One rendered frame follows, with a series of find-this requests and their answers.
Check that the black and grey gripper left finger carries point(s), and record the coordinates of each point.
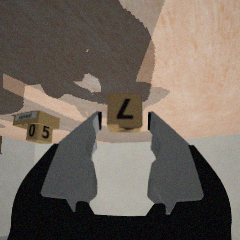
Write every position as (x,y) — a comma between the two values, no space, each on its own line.
(64,175)

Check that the tan wooden number cube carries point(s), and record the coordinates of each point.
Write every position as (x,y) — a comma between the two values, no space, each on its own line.
(39,134)
(124,112)

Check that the brown wooden tray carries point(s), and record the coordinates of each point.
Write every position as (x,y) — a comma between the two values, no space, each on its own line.
(36,117)

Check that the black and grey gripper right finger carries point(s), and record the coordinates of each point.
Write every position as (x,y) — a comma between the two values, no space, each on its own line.
(183,180)

